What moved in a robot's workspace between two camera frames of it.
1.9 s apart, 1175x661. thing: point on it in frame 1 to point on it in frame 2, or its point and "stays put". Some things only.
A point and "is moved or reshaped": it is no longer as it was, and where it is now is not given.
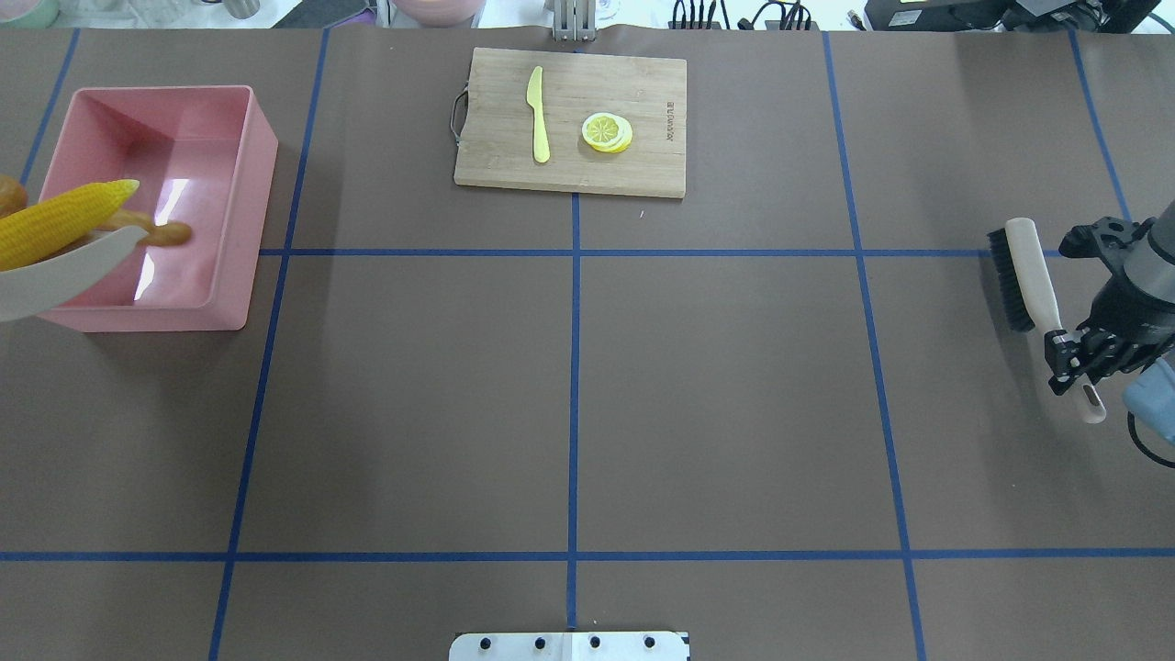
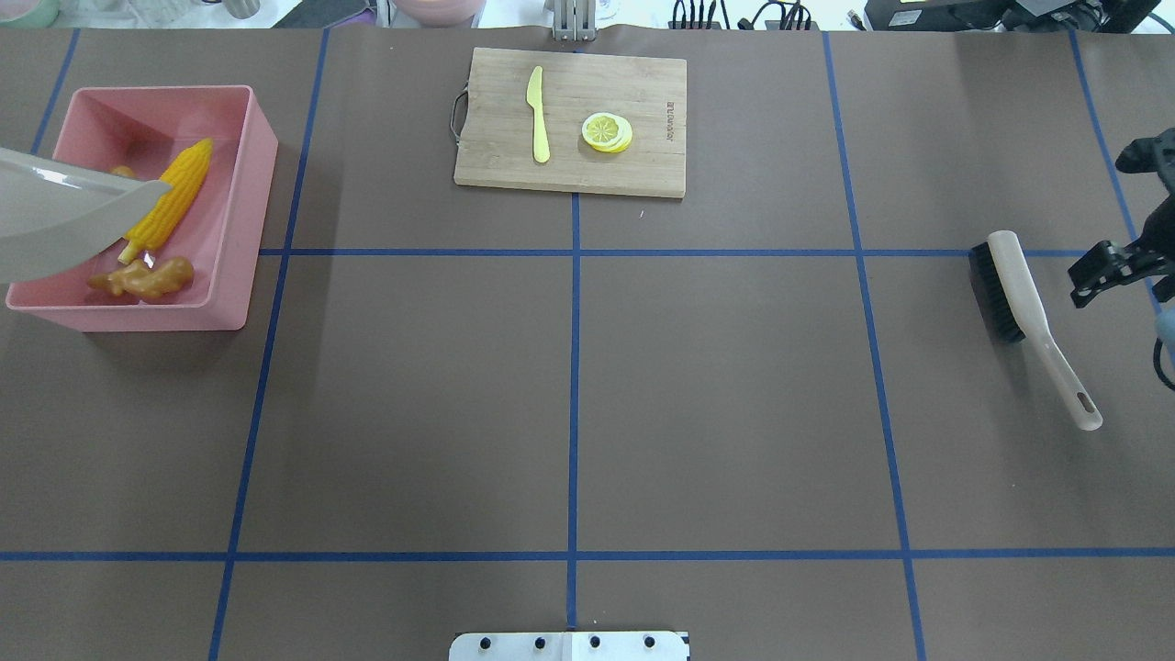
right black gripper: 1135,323 to 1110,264
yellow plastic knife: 542,150 stays put
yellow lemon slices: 607,132 stays put
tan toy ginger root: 170,234 to 171,275
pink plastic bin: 203,156 stays put
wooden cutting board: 572,122 stays put
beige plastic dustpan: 63,277 to 53,218
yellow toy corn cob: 51,224 to 187,175
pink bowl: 439,14 stays put
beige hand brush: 1027,296 is moved or reshaped
